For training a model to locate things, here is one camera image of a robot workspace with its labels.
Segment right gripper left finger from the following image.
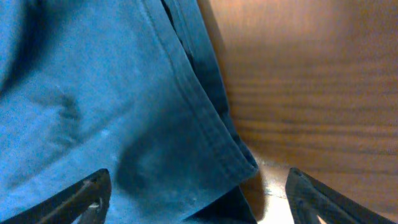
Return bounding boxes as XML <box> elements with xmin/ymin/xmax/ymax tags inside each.
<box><xmin>2</xmin><ymin>169</ymin><xmax>111</xmax><ymax>224</ymax></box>

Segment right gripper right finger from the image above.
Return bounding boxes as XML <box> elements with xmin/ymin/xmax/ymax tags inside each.
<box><xmin>285</xmin><ymin>167</ymin><xmax>395</xmax><ymax>224</ymax></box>

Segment dark blue denim shorts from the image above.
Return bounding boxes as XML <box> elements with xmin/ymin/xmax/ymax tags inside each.
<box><xmin>1</xmin><ymin>0</ymin><xmax>258</xmax><ymax>223</ymax></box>

